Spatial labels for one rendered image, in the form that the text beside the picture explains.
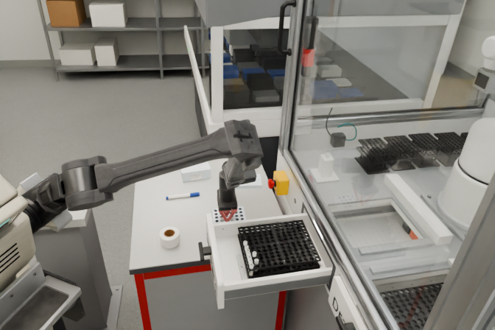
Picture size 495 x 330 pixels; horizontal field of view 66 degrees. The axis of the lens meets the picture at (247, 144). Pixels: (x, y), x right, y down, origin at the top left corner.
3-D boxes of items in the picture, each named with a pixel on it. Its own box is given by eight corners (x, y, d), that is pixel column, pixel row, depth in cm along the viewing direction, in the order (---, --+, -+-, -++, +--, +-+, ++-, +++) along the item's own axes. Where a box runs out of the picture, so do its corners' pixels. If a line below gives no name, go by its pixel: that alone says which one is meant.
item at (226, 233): (223, 300, 109) (223, 286, 106) (211, 236, 131) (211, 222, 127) (353, 281, 117) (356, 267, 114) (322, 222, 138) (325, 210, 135)
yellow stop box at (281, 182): (275, 196, 149) (276, 181, 145) (270, 185, 155) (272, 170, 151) (288, 194, 150) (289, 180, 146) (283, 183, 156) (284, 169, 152)
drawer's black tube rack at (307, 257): (247, 284, 114) (248, 269, 111) (237, 241, 129) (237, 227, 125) (318, 274, 118) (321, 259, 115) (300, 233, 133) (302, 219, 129)
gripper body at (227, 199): (234, 191, 143) (234, 175, 139) (237, 210, 134) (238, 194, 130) (216, 193, 142) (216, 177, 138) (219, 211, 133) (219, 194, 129)
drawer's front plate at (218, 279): (218, 310, 108) (217, 284, 102) (206, 236, 132) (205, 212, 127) (224, 309, 109) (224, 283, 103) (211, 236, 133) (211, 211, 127)
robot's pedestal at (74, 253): (49, 346, 180) (1, 227, 141) (65, 292, 206) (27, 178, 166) (115, 338, 185) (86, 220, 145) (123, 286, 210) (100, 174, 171)
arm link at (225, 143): (247, 107, 80) (259, 152, 78) (255, 122, 93) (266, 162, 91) (52, 166, 84) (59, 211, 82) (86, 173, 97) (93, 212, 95)
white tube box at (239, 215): (213, 230, 143) (213, 223, 141) (211, 216, 150) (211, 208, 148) (246, 228, 145) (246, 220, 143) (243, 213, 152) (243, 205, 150)
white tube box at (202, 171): (182, 183, 167) (181, 173, 165) (179, 171, 174) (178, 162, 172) (211, 178, 171) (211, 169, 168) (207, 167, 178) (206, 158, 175)
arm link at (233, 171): (230, 121, 88) (242, 167, 86) (254, 116, 90) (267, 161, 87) (219, 163, 129) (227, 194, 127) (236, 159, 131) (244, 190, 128)
